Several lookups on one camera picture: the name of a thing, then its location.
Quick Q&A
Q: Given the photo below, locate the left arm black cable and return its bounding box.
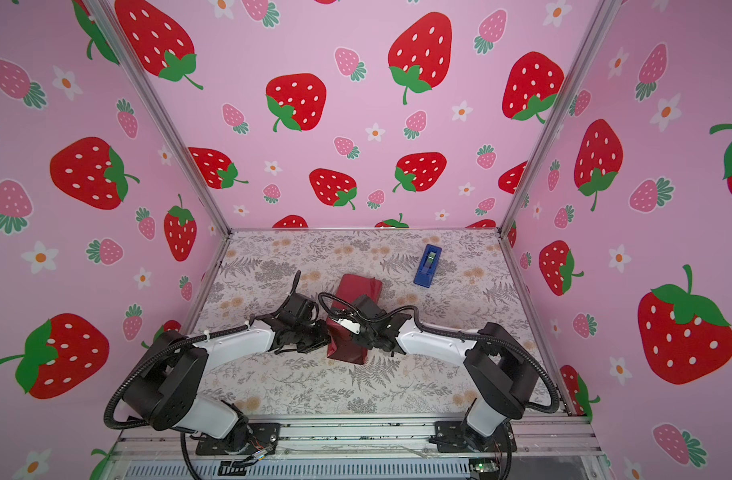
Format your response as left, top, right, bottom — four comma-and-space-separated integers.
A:
104, 269, 304, 480

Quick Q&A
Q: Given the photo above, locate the blue tape dispenser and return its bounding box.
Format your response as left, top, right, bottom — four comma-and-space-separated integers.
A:
414, 244, 442, 288

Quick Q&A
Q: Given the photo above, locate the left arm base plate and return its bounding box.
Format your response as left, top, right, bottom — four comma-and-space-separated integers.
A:
196, 422, 281, 457

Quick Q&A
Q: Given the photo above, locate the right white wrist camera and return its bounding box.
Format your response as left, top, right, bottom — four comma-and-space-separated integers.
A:
336, 318, 361, 335

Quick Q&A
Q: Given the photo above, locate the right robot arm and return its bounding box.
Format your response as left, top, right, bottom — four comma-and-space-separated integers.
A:
326, 295, 561, 452

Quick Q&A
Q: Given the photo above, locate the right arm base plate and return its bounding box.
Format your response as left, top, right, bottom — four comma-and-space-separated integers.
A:
428, 421, 517, 453

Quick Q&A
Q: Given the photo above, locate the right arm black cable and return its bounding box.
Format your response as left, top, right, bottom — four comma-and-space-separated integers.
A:
317, 292, 562, 480

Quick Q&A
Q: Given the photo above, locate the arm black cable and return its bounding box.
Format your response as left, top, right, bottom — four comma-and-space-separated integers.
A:
104, 269, 304, 480
317, 292, 562, 480

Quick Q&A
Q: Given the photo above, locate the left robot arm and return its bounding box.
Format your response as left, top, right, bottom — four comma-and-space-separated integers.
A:
104, 293, 330, 453

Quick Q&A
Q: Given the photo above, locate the dark red wrapping paper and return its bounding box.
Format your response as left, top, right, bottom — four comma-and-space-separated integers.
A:
325, 273, 384, 366

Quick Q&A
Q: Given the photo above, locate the aluminium rail frame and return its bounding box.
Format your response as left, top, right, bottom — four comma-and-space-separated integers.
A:
97, 414, 614, 479

